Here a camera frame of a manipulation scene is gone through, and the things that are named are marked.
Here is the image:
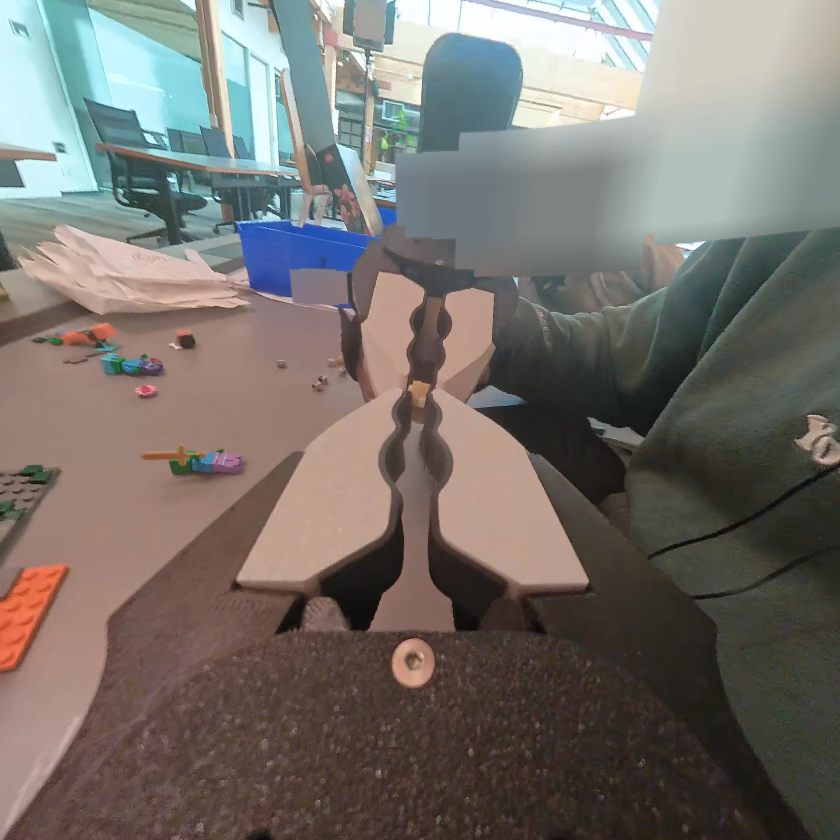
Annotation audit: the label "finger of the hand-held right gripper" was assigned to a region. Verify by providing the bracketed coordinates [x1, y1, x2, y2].
[434, 289, 497, 403]
[360, 271, 427, 403]

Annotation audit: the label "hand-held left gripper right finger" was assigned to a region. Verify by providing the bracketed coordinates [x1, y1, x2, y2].
[428, 387, 590, 598]

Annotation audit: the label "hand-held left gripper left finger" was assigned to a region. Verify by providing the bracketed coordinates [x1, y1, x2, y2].
[236, 387, 405, 592]

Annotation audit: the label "zombie toy figure gold sword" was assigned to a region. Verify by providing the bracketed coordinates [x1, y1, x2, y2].
[141, 446, 245, 477]

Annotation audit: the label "person's right forearm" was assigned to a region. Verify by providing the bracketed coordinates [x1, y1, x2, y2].
[489, 276, 723, 434]

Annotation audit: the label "grey desk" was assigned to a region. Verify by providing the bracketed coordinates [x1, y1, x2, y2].
[0, 262, 657, 840]

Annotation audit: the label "black quilted cushion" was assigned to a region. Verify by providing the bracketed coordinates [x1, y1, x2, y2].
[476, 402, 629, 506]

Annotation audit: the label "blue plastic bin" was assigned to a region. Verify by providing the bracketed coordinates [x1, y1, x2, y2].
[235, 220, 398, 309]

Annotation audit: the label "white box stand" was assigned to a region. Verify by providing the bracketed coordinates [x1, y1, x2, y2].
[298, 185, 337, 228]

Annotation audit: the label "black flower toy box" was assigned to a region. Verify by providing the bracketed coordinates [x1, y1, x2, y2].
[271, 0, 386, 237]

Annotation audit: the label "zombie toy figure teal helmet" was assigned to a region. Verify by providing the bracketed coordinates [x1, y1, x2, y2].
[100, 353, 165, 378]

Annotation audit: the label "wooden table black legs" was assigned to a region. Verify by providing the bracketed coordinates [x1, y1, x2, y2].
[0, 146, 59, 270]
[97, 143, 304, 245]

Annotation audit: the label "person's green sweatshirt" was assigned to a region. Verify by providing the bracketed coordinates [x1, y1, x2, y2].
[623, 230, 840, 840]

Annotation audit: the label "pile of white paper bags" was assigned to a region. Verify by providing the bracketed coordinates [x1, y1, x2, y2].
[18, 224, 252, 316]

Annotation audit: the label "orange block toy creature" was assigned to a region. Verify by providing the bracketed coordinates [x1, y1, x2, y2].
[31, 323, 119, 353]

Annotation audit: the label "grey toy brick building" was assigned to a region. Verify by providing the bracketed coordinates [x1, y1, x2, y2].
[0, 463, 71, 673]

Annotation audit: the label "black office chair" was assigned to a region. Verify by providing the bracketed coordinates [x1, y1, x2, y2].
[84, 98, 210, 245]

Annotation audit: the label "black cord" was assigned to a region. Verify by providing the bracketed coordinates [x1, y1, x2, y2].
[646, 459, 840, 601]

